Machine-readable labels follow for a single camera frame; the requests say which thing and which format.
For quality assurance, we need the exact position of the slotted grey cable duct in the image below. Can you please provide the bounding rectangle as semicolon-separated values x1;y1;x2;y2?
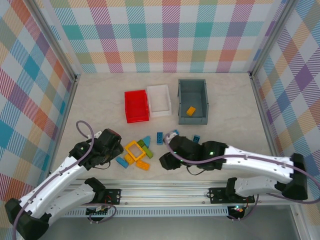
58;208;230;218

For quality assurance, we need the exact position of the aluminium side rail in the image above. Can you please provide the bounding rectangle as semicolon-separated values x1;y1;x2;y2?
48;74;81;176
249;71;282;161

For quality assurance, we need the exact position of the grey metal panel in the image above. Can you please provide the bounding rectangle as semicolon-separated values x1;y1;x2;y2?
47;216;300;240

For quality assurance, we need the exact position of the aluminium corner post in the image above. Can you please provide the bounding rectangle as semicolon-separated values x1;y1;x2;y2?
29;0;82;83
248;0;302;80

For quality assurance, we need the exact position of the white plastic bin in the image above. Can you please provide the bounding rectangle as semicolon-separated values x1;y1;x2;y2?
146;84;173;118

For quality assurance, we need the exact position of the red plastic bin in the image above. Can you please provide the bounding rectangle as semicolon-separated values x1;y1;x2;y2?
124;89;151;124

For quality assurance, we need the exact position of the purple cable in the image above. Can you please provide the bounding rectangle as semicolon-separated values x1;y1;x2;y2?
12;120;117;240
163;133;320;222

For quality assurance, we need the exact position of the small black connector board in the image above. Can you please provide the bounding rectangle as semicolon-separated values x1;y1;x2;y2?
86;205;110;217

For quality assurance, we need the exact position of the yellow lego window frame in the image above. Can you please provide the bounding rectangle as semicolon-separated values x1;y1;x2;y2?
124;140;147;161

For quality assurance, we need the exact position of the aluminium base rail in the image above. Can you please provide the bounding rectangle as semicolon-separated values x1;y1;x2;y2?
46;177;295;208

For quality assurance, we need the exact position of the grey plastic bin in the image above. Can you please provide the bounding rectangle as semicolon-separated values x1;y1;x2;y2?
176;78;210;126

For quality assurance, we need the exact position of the long green lego brick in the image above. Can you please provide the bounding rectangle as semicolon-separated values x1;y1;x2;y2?
143;146;155;159

